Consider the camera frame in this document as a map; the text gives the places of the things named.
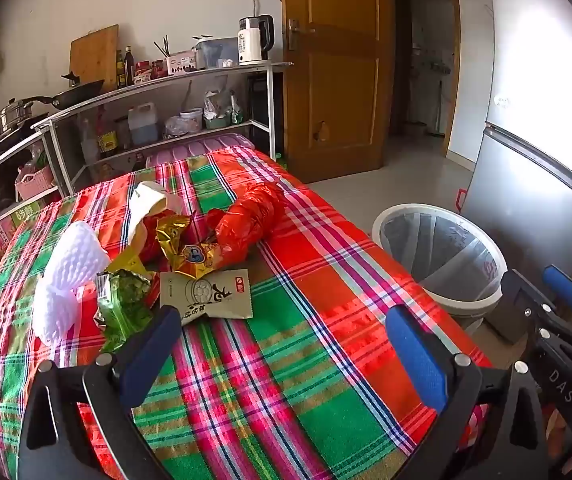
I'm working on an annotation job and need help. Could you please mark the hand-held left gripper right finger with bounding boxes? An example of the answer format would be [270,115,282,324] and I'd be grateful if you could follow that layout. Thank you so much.
[385,304,549,480]

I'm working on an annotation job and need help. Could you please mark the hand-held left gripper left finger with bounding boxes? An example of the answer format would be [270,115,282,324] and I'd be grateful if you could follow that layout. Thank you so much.
[16,305,182,480]

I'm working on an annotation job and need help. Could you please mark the white trash bin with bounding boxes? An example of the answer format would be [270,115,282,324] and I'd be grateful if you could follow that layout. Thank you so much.
[371,203,509,318]

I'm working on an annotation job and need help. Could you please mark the yellow snack packet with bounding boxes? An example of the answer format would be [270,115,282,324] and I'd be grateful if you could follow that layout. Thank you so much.
[108,247,158,282]

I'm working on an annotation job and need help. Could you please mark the red snack packet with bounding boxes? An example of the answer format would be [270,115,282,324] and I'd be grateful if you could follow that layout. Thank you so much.
[138,212,167,263]

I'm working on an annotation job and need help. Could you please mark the white paper bag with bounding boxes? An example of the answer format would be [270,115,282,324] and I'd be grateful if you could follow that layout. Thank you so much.
[126,181,184,256]

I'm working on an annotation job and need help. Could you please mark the green snack packet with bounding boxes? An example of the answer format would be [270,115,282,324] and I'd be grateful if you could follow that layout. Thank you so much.
[93,269,159,353]

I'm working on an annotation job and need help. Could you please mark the beige snack packet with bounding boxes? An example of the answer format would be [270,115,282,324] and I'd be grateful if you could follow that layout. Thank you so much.
[158,268,254,328]

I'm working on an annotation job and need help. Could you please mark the white foam fruit net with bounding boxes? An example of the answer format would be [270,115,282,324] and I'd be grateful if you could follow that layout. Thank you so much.
[46,221,112,292]
[32,280,93,348]

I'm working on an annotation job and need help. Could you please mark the gold snack wrapper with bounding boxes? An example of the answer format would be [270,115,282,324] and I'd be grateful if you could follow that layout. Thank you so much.
[156,212,227,281]

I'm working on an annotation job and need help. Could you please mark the translucent bin liner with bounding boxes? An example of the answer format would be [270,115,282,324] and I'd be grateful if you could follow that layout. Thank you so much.
[381,212,502,301]

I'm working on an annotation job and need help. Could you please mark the plaid blanket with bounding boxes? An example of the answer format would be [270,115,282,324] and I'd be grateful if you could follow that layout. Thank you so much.
[0,146,497,480]

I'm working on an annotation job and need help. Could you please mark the red plastic bag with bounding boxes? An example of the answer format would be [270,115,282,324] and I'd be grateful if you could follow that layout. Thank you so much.
[206,182,289,266]

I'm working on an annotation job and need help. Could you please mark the silver refrigerator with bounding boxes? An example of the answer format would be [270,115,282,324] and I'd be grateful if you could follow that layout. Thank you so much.
[458,0,572,301]

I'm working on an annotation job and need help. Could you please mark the green white carton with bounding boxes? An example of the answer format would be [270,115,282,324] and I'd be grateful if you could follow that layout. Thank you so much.
[8,200,49,228]

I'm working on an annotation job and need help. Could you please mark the pink woven basket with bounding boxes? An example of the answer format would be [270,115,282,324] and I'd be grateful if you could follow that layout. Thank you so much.
[14,165,56,202]

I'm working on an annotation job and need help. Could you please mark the pink storage box lid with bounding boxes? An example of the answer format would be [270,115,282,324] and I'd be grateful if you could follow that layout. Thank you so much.
[145,134,256,168]

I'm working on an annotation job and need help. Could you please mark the yellow label sauce bottle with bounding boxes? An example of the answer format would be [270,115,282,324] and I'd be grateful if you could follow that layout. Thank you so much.
[97,110,119,158]

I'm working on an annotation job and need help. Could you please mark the clear plastic bottle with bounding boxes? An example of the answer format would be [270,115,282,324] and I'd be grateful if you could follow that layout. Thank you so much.
[80,119,101,163]

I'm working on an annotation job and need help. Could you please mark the glass jar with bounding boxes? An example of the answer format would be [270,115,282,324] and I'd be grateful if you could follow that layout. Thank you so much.
[115,116,132,151]

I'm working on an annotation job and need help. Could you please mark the white plastic jug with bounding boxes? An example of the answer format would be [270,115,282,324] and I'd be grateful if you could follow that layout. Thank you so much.
[127,102,159,147]

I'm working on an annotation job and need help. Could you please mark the crumpled clear plastic bags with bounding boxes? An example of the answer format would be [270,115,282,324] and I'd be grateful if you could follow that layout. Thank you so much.
[163,115,192,140]

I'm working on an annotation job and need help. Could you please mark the white plastic tub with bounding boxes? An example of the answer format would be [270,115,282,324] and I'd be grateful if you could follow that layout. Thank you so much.
[180,107,204,133]

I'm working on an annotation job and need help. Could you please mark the black induction cooker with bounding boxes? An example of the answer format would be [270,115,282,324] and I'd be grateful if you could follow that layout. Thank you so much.
[0,112,49,158]

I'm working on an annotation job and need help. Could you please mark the green bowl with bags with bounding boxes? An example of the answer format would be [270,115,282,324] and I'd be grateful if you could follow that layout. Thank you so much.
[203,90,244,130]

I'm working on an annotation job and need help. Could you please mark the black wok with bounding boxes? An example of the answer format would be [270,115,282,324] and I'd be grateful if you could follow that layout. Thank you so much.
[48,72,105,111]

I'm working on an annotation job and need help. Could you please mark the tall metal shelf unit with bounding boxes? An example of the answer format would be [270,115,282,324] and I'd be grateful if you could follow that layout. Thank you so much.
[31,61,294,196]

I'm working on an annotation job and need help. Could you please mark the steel steamer pot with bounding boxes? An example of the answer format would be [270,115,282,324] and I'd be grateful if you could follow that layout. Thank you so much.
[0,100,34,146]

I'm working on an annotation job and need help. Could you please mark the wooden door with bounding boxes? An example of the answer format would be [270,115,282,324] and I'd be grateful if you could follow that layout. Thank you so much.
[280,0,397,185]

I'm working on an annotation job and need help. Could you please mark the pink white box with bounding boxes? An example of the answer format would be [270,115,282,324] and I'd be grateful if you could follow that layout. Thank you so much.
[166,50,198,77]

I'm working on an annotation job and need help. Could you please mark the wooden cutting board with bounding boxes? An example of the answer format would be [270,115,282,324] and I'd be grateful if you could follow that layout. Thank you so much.
[69,24,119,92]

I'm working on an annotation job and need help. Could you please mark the clear lidded container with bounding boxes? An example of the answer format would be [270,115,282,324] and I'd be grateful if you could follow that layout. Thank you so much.
[196,36,241,70]

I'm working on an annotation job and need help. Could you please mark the white electric kettle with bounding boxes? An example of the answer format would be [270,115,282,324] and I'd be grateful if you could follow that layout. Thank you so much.
[238,14,275,66]

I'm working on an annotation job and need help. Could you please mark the wooden door frame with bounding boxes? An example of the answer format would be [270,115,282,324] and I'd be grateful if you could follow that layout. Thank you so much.
[396,0,462,158]

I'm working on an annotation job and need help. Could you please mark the metal door handle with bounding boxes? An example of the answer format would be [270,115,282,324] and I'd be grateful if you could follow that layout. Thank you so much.
[286,19,317,52]

